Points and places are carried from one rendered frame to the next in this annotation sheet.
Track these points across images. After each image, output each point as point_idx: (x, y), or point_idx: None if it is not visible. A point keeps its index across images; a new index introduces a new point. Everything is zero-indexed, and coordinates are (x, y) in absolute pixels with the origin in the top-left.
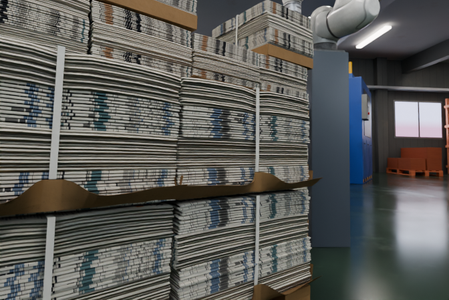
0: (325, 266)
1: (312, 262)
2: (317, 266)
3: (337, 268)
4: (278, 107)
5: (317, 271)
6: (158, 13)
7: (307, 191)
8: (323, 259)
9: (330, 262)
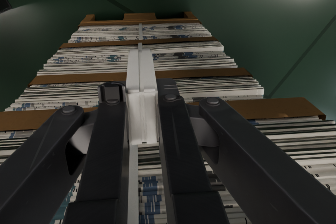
0: None
1: None
2: (195, 0)
3: None
4: None
5: (203, 12)
6: None
7: (210, 34)
8: None
9: None
